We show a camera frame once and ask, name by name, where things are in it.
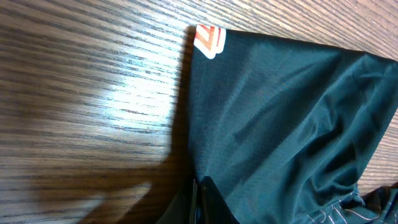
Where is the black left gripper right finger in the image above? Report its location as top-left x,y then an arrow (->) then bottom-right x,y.
200,176 -> 239,224

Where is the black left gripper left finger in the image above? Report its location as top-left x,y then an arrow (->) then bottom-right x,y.
156,177 -> 198,224

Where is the black orange patterned jersey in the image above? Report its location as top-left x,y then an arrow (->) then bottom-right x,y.
188,25 -> 397,223

